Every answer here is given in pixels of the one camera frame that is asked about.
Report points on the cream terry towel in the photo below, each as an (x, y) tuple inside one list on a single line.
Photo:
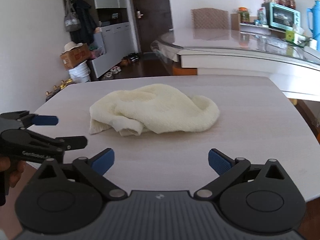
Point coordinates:
[(156, 108)]

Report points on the person's left hand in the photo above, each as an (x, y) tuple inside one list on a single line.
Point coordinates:
[(15, 168)]

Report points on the cardboard box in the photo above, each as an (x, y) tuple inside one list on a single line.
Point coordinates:
[(74, 57)]

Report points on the brown quilted chair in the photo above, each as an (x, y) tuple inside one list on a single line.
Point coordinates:
[(210, 18)]

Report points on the jar with orange lid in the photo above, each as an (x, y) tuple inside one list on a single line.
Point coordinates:
[(244, 14)]

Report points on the blue thermos jug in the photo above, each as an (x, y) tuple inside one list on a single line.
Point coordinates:
[(315, 28)]

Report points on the teal toaster oven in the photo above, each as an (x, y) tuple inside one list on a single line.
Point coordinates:
[(281, 17)]

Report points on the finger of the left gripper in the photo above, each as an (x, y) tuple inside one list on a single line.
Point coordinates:
[(39, 120), (69, 143)]

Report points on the white sun hat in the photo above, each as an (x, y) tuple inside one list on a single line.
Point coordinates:
[(71, 45)]

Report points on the glass-topped white dining table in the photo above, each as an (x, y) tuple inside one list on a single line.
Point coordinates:
[(294, 70)]

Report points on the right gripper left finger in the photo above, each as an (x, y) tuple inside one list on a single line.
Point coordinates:
[(62, 198)]

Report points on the white plastic bucket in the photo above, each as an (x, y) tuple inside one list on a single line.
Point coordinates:
[(80, 73)]

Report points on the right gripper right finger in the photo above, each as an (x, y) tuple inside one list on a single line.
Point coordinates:
[(256, 198)]

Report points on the dark hanging coat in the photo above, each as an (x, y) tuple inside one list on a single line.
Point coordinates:
[(86, 33)]

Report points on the grey white entry cabinet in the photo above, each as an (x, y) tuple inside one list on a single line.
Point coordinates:
[(113, 36)]

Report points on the green tissue box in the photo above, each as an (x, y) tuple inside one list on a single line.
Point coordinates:
[(291, 36)]

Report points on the dark brown door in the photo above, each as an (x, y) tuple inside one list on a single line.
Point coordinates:
[(153, 18)]

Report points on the grey hanging bag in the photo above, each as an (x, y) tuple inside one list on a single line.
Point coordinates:
[(71, 20)]

